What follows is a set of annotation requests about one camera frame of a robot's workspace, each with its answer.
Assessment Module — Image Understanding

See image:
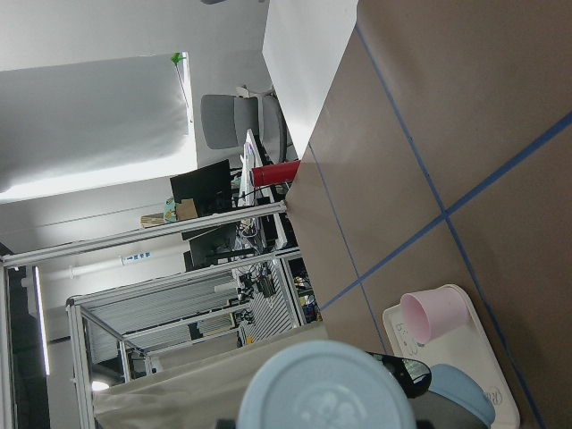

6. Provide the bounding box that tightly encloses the red cylinder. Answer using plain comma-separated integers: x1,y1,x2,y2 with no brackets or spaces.
250,161,300,187

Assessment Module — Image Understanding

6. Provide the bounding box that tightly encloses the blue cup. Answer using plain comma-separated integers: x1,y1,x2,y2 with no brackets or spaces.
236,341,416,428

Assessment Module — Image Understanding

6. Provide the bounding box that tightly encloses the grey office chair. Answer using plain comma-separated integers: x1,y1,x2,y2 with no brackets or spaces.
200,91,289,164

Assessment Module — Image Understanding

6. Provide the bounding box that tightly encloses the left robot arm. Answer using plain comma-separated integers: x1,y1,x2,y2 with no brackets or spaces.
371,353,496,428

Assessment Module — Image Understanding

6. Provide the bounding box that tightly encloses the pink cup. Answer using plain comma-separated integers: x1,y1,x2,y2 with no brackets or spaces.
400,286,469,344

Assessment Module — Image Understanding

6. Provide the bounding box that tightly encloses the cream serving tray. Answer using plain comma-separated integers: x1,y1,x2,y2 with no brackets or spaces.
383,284,520,428

